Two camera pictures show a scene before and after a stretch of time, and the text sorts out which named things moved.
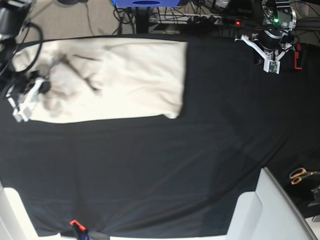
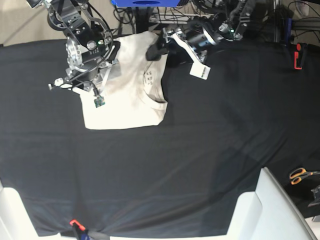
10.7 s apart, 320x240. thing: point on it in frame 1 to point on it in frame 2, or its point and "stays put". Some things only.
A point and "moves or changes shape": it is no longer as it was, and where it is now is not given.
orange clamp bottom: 82,228 stays put
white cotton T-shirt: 98,79 moves or changes shape
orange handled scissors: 298,174 stays put
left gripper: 44,86 to 90,79
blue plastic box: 145,3 stays put
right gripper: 271,63 to 198,69
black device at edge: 316,193 stays put
